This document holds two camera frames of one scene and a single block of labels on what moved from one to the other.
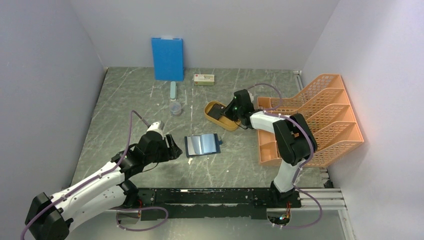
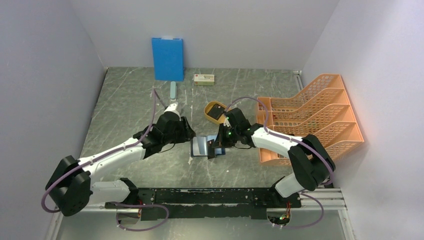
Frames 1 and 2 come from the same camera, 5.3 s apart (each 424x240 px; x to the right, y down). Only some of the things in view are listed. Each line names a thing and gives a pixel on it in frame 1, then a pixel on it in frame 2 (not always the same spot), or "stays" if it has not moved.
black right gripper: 228,110 → 220,142
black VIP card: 217,111 stays
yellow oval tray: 224,121 stays
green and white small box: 204,79 stays
